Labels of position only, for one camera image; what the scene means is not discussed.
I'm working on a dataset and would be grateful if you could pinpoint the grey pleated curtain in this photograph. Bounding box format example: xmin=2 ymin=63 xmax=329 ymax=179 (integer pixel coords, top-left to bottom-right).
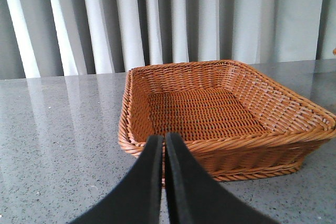
xmin=1 ymin=0 xmax=335 ymax=79

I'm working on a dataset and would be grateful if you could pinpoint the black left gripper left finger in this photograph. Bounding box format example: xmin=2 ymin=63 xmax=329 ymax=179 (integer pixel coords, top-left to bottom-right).
xmin=72 ymin=135 xmax=163 ymax=223

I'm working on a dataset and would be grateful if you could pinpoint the brown wicker basket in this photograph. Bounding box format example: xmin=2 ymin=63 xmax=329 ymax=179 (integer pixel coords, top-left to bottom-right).
xmin=119 ymin=60 xmax=335 ymax=181

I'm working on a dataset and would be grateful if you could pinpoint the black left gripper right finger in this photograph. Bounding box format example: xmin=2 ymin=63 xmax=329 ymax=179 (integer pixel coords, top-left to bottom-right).
xmin=165 ymin=133 xmax=275 ymax=223

